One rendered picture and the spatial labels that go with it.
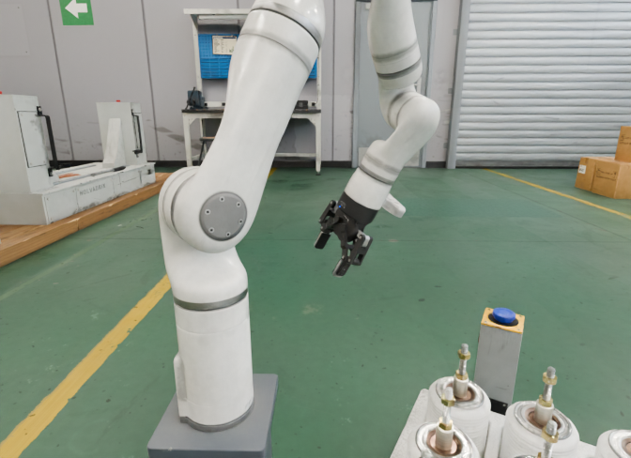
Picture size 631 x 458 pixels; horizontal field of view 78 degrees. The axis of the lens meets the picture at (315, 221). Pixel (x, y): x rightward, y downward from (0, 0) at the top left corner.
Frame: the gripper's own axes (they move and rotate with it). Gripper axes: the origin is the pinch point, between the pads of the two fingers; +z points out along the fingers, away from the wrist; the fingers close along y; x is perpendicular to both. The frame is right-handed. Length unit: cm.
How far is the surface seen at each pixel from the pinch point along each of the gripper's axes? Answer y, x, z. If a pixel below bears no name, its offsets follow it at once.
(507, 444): 37.9, 17.0, 3.6
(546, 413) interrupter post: 38.4, 18.1, -4.2
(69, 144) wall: -538, -50, 219
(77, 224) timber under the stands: -183, -34, 119
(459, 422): 33.1, 11.3, 4.6
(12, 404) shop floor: -24, -45, 72
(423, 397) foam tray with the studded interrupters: 23.6, 17.3, 11.7
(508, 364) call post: 26.5, 28.4, -0.5
